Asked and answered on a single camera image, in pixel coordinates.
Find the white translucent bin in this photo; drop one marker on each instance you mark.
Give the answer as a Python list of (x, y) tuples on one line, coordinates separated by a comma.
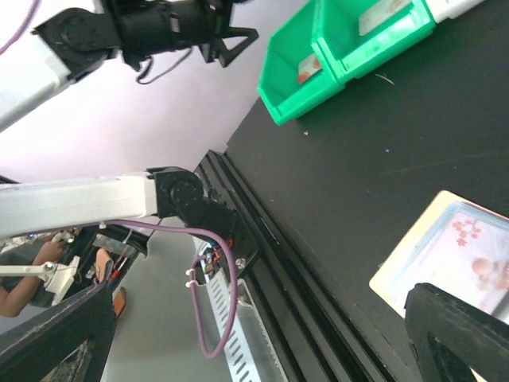
[(450, 9)]

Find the green bin near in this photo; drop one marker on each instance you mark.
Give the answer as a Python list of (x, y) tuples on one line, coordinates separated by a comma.
[(295, 75)]

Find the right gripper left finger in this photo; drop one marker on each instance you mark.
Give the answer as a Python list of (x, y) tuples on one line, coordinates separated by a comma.
[(76, 334)]

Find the green bin middle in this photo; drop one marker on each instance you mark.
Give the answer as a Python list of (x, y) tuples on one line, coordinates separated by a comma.
[(350, 56)]

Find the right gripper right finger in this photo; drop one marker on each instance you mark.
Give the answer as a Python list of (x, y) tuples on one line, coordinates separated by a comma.
[(452, 340)]

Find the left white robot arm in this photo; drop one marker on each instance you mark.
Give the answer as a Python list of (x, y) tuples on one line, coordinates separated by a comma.
[(38, 64)]

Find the red dot card in bin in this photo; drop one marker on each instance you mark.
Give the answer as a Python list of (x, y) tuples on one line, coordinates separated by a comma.
[(308, 68)]

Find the white slotted cable duct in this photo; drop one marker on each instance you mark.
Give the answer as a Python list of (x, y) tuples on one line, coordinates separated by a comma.
[(249, 354)]

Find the tan card holder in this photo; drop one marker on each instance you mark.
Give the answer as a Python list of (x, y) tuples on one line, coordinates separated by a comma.
[(379, 283)]

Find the person in background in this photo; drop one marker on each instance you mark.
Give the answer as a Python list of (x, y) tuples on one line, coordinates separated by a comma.
[(19, 292)]

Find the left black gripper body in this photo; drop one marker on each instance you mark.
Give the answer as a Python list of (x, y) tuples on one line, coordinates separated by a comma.
[(149, 28)]

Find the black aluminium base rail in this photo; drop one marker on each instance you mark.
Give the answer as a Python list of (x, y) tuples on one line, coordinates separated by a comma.
[(317, 330)]

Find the floral card in bin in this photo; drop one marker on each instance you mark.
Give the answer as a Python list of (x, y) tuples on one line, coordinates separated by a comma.
[(380, 12)]

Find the green bin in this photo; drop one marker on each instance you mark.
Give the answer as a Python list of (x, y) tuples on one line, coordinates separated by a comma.
[(350, 56), (295, 75)]

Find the floral credit card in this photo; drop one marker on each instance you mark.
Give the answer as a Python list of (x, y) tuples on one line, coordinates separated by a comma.
[(465, 253)]

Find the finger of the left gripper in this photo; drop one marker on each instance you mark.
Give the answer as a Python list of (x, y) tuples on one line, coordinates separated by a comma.
[(227, 48)]

